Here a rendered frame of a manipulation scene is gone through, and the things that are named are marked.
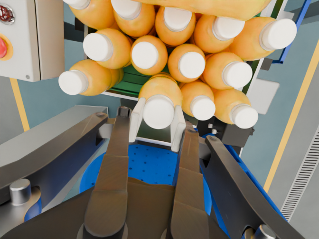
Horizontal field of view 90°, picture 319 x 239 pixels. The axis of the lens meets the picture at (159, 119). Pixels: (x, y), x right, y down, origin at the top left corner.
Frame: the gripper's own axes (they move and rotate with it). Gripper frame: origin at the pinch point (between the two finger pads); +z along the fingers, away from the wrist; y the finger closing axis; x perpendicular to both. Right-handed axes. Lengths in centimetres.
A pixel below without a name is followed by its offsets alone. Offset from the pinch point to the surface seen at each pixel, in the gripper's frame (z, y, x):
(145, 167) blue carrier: 15.1, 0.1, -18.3
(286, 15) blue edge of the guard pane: 28.7, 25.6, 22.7
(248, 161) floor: 122, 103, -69
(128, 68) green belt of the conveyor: 30.9, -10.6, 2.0
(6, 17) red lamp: 9.9, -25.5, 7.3
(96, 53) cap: 8.8, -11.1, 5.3
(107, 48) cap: 8.8, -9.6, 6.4
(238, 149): 107, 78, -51
